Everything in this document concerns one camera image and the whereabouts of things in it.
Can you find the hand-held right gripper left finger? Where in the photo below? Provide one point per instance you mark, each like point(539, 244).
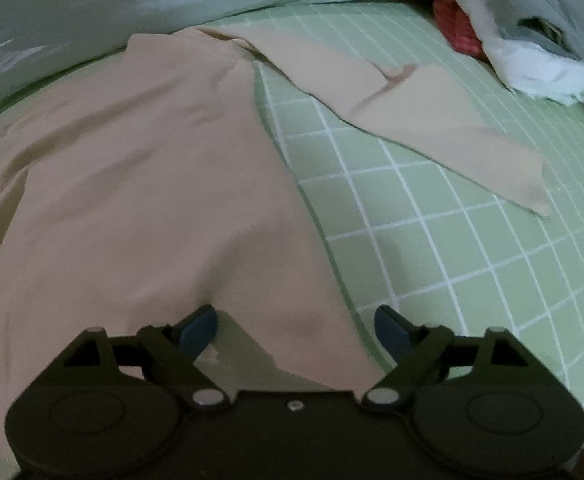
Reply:
point(200, 331)

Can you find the pale green carrot-print quilt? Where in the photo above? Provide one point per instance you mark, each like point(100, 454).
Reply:
point(171, 5)

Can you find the red cloth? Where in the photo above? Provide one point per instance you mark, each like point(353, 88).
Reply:
point(454, 22)

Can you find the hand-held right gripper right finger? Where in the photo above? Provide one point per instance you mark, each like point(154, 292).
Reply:
point(391, 334)

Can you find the white and grey crumpled cloth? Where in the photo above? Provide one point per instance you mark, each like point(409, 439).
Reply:
point(532, 50)

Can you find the beige long-sleeved shirt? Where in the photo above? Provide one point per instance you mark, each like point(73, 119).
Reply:
point(136, 200)

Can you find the green cutting mat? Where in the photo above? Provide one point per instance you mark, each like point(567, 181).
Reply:
point(472, 270)

